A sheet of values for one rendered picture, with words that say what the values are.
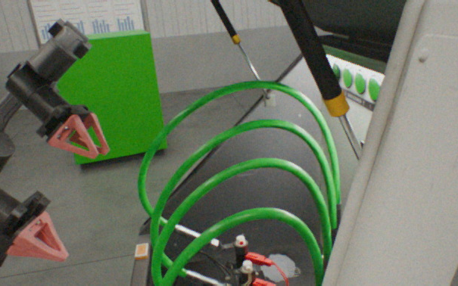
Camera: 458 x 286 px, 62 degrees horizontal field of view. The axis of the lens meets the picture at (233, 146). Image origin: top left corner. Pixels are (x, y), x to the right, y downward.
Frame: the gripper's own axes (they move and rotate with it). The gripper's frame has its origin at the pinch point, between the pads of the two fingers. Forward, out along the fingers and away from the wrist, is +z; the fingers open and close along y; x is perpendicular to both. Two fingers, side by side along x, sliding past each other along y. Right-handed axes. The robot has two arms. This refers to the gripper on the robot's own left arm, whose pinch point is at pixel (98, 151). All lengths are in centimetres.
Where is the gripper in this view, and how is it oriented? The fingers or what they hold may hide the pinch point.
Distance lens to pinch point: 74.0
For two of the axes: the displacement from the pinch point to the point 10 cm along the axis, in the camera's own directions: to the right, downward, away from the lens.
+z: 7.3, 6.8, 0.4
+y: 0.6, -1.2, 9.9
